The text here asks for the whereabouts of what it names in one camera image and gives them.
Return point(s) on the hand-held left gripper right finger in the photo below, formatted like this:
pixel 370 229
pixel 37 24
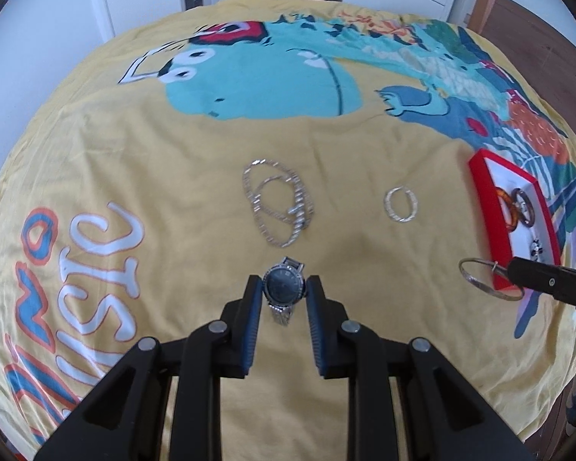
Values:
pixel 316 321

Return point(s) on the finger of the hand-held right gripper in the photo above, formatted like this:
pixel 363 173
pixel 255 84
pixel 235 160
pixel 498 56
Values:
pixel 547 281

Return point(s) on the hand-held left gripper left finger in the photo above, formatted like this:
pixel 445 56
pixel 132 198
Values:
pixel 253 317

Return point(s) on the dark brown bangle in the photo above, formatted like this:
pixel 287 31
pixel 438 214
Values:
pixel 532 213

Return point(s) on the wooden headboard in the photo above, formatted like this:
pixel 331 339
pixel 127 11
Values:
pixel 528 29

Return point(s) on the thin metal bangle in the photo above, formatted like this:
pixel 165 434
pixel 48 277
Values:
pixel 480 288

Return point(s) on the silver wristwatch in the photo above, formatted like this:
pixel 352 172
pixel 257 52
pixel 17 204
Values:
pixel 283 288

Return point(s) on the red jewelry box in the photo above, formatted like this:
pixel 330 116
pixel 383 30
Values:
pixel 489 211

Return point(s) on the yellow dinosaur printed blanket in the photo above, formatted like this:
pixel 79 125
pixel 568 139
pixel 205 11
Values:
pixel 221 153

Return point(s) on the amber bangle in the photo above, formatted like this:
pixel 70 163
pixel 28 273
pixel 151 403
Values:
pixel 505 211

